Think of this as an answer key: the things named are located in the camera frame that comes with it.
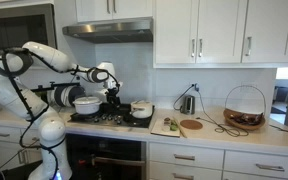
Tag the white pot with lid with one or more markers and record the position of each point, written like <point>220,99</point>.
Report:
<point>87,106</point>

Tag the white cabinet door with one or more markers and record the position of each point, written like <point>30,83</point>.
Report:
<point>174,30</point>
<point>134,8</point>
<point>270,30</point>
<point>32,156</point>
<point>90,10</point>
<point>5,155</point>
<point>220,30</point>

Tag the small white upper cabinet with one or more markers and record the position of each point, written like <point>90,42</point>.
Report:
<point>114,10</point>

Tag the white upper cabinet door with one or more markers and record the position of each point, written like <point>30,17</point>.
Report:
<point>134,8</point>
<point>90,10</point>
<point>220,30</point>
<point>174,30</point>
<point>270,30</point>

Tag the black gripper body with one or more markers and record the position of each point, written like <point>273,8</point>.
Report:
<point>113,98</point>

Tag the small glass jar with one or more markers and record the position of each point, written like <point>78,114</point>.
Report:
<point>166,120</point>

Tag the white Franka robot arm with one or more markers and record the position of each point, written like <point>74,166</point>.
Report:
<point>50,133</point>

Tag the stainless steel range hood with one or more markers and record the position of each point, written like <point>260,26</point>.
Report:
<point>110,31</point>

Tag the built-in microwave oven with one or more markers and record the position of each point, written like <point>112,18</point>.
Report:
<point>17,30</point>

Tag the white lower cabinet door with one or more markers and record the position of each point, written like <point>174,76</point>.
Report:
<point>32,156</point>
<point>5,155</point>

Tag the black oven door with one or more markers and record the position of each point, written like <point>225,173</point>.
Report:
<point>104,153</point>

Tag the black gas cooktop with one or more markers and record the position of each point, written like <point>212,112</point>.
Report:
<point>134,122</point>

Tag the black wall plug adapter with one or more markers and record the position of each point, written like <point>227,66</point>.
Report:
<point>196,87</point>

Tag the stainless steel electric kettle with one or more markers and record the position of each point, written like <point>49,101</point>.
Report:
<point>188,105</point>

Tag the wooden stick utensil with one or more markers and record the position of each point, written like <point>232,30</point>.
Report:
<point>181,130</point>

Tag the metal stove knob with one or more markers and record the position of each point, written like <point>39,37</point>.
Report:
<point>120,121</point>
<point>110,117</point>
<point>103,117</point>
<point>116,118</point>
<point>96,119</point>

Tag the round wooden coaster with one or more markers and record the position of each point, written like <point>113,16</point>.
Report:
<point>191,124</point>

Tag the small red object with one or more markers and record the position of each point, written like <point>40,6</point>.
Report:
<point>81,162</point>

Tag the large white upper cabinet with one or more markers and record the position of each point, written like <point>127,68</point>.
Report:
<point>217,33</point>

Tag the light cutting board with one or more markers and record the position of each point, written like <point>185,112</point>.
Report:
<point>164,130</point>

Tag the small green item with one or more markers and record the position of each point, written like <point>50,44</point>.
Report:
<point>174,126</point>

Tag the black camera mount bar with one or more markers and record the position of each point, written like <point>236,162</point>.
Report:
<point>50,87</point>

